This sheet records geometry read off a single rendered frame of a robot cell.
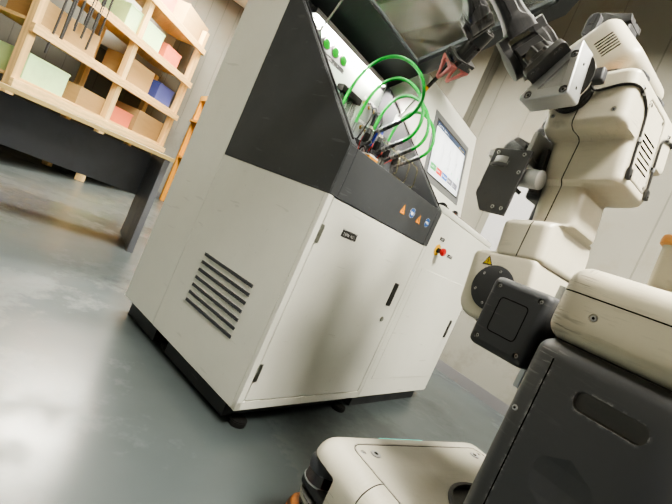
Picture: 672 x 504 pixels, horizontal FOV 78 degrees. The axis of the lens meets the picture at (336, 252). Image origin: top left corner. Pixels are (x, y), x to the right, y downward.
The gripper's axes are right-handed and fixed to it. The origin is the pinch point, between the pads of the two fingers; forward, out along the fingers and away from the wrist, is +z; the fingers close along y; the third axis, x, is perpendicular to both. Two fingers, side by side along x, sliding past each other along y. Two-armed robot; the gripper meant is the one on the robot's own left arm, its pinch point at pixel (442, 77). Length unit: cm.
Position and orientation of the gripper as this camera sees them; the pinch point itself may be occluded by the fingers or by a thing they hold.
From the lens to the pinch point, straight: 160.6
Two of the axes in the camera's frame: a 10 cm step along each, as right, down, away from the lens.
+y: -7.9, -0.4, -6.1
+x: 2.7, 8.8, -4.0
